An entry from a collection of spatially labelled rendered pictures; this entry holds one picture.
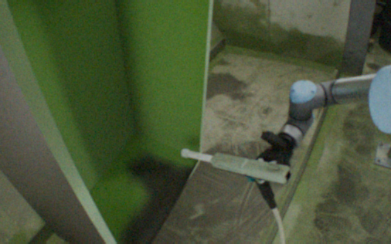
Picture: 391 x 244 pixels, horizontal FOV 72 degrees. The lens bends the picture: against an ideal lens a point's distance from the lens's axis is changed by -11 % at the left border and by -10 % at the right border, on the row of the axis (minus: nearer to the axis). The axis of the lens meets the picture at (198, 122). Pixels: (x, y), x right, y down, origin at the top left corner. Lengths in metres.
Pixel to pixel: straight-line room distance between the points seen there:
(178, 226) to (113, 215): 0.52
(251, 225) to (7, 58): 1.46
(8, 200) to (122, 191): 0.76
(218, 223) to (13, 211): 1.12
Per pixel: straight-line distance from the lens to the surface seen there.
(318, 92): 1.09
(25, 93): 0.38
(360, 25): 2.49
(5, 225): 1.83
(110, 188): 1.32
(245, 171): 0.97
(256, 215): 1.66
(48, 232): 1.90
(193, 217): 1.69
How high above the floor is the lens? 1.49
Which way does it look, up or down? 42 degrees down
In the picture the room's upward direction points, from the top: 11 degrees counter-clockwise
